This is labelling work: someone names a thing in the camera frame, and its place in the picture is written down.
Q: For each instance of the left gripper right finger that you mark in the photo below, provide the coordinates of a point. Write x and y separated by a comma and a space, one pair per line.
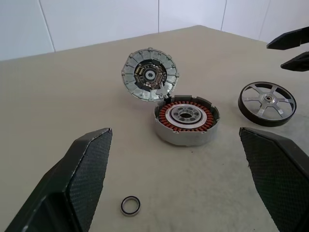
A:
280, 178

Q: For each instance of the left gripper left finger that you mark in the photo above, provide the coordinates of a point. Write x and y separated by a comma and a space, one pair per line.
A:
72, 188

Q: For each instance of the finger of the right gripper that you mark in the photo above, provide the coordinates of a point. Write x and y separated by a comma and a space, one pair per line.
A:
292, 39
299, 62

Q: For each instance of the silver motor housing copper windings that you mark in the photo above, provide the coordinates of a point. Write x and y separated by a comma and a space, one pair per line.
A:
183, 139

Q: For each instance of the grey round disc part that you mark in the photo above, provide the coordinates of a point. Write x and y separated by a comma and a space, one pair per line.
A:
135, 84

